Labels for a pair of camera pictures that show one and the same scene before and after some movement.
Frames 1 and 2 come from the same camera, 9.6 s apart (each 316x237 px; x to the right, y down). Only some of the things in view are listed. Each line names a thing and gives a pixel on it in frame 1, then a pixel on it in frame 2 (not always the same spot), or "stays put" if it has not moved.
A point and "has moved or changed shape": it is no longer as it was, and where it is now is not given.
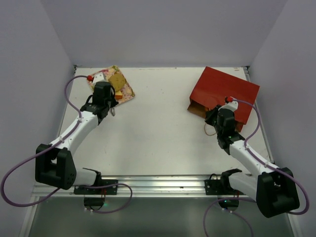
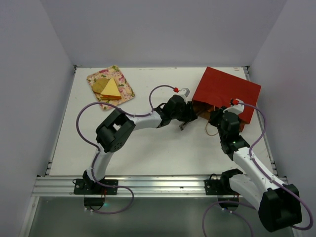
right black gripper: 211,115 stays put
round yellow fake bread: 118,80 has moved or changed shape
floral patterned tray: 127,92 stays put
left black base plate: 111,190 stays put
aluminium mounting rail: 142,186 stays put
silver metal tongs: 111,109 → 183,125
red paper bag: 214,87 stays put
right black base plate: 220,187 stays put
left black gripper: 113,102 → 189,115
